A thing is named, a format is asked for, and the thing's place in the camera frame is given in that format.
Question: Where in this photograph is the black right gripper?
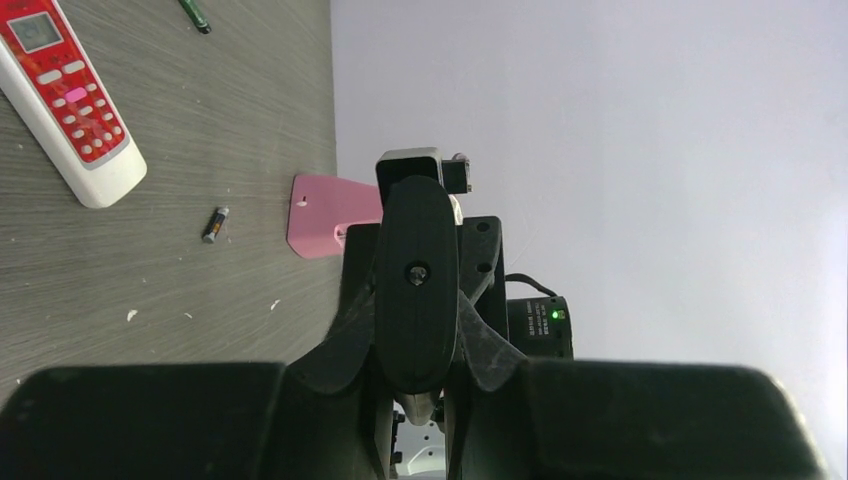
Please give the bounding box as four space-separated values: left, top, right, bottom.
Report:
341 216 509 371

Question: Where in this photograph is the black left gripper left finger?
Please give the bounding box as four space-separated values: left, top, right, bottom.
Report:
1 285 378 479

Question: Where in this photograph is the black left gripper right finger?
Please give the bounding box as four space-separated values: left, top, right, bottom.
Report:
446 298 828 479

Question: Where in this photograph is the white remote control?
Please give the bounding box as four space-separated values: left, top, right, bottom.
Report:
1 0 147 209

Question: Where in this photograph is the pink metronome box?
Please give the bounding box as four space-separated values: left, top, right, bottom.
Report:
286 174 382 259

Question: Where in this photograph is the dark battery near metronome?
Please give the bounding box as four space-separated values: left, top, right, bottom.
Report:
201 206 230 244

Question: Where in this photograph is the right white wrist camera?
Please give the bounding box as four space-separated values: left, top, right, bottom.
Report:
375 147 472 206

